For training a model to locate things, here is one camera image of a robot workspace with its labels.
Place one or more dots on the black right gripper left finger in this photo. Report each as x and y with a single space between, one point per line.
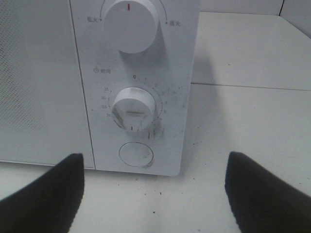
49 204

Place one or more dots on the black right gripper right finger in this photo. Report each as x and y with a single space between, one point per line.
261 202

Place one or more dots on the round white door button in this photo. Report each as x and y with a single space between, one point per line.
136 154

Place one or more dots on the white microwave knob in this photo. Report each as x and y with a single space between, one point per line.
133 109
131 25

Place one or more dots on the white microwave oven body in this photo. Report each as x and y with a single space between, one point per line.
164 70

